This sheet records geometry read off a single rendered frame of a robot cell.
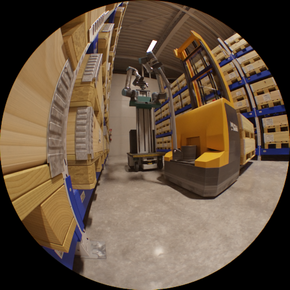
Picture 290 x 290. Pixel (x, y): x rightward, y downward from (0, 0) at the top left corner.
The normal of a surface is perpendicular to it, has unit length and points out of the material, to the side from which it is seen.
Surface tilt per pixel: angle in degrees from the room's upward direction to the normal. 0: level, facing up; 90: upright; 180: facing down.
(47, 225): 90
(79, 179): 90
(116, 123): 90
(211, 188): 90
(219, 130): 74
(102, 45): 180
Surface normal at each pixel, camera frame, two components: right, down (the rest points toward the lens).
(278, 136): -0.94, 0.03
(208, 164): -0.44, 0.00
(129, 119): 0.33, -0.04
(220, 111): -0.92, -0.25
